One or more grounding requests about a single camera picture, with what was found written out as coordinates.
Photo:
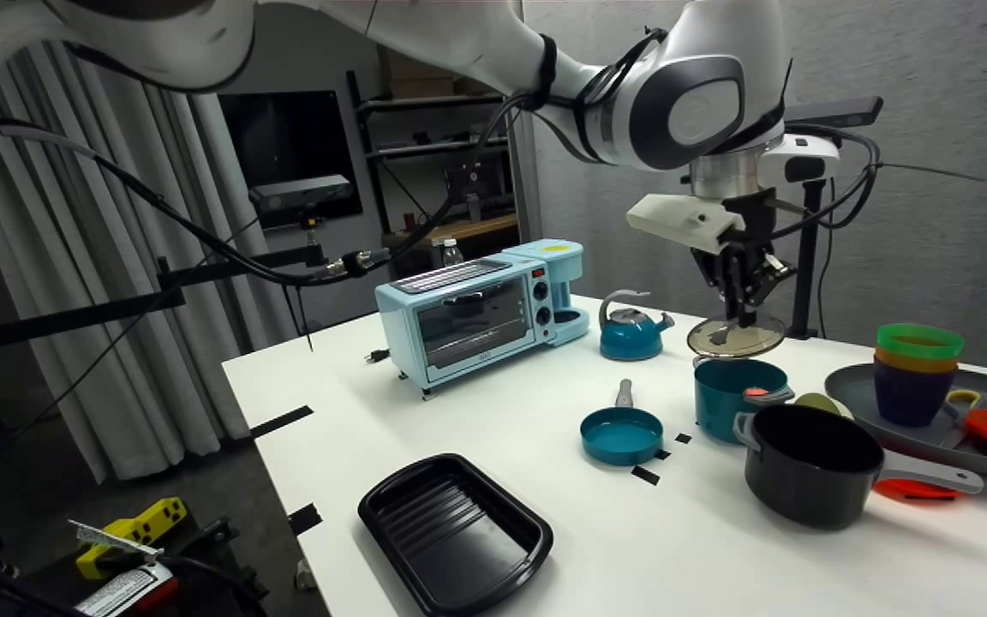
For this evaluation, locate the yellow black tool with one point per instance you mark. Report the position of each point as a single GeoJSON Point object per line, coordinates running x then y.
{"type": "Point", "coordinates": [123, 536]}

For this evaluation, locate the black monitor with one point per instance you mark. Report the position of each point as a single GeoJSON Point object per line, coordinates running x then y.
{"type": "Point", "coordinates": [291, 153]}

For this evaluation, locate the black baking tray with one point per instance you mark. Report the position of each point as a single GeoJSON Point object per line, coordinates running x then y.
{"type": "Point", "coordinates": [455, 536]}

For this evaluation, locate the small blue frying pan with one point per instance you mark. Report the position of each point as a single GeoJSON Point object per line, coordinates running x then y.
{"type": "Point", "coordinates": [620, 433]}

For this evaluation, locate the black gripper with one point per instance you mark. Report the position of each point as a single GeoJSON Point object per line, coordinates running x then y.
{"type": "Point", "coordinates": [747, 264]}

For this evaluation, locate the blue pot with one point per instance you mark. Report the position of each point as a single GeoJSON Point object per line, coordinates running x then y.
{"type": "Point", "coordinates": [725, 385]}

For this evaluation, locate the black shelf unit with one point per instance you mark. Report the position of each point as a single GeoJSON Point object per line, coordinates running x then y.
{"type": "Point", "coordinates": [439, 176]}

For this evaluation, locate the camera on black tripod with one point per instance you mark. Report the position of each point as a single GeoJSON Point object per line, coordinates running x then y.
{"type": "Point", "coordinates": [819, 199]}

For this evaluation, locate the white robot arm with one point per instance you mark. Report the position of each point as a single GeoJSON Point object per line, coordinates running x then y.
{"type": "Point", "coordinates": [705, 92]}

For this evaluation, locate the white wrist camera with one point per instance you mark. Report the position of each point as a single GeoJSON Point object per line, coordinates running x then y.
{"type": "Point", "coordinates": [685, 219]}

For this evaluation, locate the light blue toaster oven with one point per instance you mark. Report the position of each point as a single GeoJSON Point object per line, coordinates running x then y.
{"type": "Point", "coordinates": [476, 312]}

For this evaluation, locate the stacked coloured cups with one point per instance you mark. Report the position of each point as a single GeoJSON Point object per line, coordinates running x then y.
{"type": "Point", "coordinates": [914, 370]}

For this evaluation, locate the blue toy kettle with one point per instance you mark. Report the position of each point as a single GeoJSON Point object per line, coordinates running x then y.
{"type": "Point", "coordinates": [624, 331]}

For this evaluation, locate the grey round tray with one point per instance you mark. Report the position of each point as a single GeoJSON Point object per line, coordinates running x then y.
{"type": "Point", "coordinates": [941, 441]}

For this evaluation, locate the black saucepan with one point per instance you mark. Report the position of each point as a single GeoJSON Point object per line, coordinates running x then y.
{"type": "Point", "coordinates": [817, 468]}

